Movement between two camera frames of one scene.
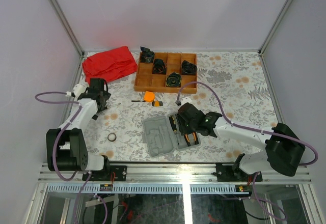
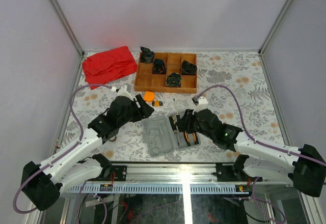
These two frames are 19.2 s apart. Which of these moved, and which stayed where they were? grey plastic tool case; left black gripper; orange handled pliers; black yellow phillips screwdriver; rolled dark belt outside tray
Moved: left black gripper
Stayed: rolled dark belt outside tray; black yellow phillips screwdriver; orange handled pliers; grey plastic tool case
